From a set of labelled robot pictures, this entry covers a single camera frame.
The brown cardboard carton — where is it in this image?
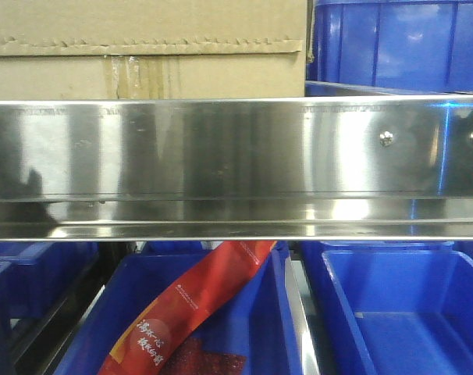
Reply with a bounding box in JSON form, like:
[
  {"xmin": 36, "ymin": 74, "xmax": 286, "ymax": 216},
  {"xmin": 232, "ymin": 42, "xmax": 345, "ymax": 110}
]
[{"xmin": 0, "ymin": 1, "xmax": 308, "ymax": 100}]

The blue bin behind lower right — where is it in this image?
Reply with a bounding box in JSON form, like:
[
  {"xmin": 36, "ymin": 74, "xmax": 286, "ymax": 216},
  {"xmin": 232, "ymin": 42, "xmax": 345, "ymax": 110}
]
[{"xmin": 298, "ymin": 240, "xmax": 454, "ymax": 264}]

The blue bin with snack bag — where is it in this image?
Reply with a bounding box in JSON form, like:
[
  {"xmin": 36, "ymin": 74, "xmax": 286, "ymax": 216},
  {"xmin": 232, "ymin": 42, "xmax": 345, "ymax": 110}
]
[{"xmin": 55, "ymin": 241, "xmax": 302, "ymax": 374}]

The red snack bag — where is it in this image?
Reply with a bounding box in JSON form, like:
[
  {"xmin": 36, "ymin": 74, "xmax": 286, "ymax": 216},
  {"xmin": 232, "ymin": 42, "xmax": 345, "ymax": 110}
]
[{"xmin": 98, "ymin": 241, "xmax": 276, "ymax": 374}]

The blue bin upper right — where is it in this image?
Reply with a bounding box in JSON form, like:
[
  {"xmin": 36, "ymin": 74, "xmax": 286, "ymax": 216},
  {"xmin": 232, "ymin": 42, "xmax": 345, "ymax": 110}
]
[{"xmin": 306, "ymin": 1, "xmax": 473, "ymax": 92}]

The empty blue bin lower right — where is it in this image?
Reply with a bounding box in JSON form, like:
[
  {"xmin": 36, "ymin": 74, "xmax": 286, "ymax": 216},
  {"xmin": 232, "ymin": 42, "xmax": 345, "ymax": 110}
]
[{"xmin": 322, "ymin": 251, "xmax": 473, "ymax": 374}]

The blue bin lower left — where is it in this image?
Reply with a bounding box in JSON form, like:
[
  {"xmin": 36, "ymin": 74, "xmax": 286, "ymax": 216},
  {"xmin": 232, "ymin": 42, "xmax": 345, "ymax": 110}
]
[{"xmin": 0, "ymin": 241, "xmax": 98, "ymax": 319}]

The stainless steel shelf rail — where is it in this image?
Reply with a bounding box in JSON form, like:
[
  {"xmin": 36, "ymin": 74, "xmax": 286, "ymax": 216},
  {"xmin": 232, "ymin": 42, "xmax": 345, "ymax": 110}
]
[{"xmin": 0, "ymin": 95, "xmax": 473, "ymax": 241}]

